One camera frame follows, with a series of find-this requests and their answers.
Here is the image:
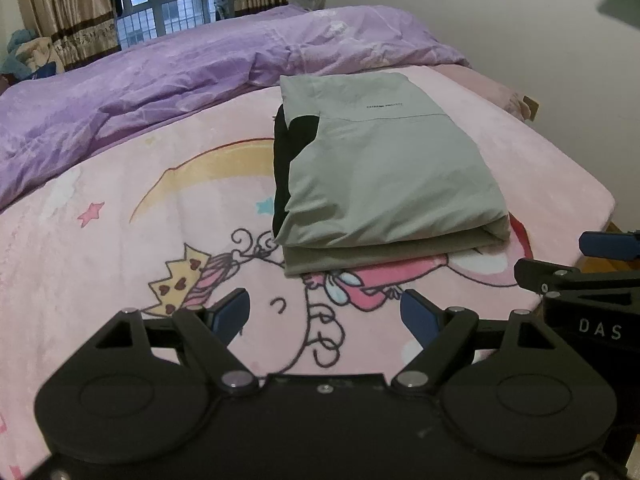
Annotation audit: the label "pink cartoon bed blanket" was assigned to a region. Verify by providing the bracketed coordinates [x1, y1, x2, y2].
[1, 66, 615, 479]

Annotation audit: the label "mauve pillow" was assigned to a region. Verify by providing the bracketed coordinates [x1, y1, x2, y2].
[433, 64, 532, 122]

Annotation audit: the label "pile of clothes by curtain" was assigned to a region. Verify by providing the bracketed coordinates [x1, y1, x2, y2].
[1, 29, 65, 81]

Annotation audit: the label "grey and black jacket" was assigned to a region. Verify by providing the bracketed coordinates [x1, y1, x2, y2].
[272, 73, 511, 275]

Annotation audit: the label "purple duvet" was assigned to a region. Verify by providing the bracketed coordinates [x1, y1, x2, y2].
[1, 6, 469, 207]

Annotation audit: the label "left beige curtain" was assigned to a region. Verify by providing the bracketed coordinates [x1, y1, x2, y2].
[17, 0, 120, 70]

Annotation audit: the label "small wall socket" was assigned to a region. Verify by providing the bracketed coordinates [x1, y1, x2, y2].
[522, 96, 540, 122]

